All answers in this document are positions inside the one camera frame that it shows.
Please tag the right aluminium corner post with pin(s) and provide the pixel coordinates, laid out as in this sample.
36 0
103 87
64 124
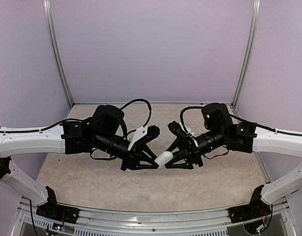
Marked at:
248 52

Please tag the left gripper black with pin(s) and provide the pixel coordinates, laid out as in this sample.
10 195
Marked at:
135 157

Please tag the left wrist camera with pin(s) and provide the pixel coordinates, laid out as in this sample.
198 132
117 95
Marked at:
144 134

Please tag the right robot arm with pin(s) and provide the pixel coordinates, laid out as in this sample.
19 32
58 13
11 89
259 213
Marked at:
248 137

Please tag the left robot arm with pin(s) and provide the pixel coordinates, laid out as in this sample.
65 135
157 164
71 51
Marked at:
105 130

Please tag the aluminium corner post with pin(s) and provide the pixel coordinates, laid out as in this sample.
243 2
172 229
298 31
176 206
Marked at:
248 52
56 52

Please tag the curved aluminium front rail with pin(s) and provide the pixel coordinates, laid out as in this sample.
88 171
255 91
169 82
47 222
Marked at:
102 222

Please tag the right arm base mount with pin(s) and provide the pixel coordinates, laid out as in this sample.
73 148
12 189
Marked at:
254 209

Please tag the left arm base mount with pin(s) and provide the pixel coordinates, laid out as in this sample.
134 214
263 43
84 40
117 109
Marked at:
52 210

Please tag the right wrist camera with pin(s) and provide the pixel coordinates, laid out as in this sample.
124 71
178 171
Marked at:
179 132

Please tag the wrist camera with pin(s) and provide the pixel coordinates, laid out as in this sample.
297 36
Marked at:
144 134
179 132

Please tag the left aluminium corner post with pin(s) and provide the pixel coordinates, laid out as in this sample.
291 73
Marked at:
56 52

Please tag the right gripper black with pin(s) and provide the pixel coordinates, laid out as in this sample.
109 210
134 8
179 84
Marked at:
191 152

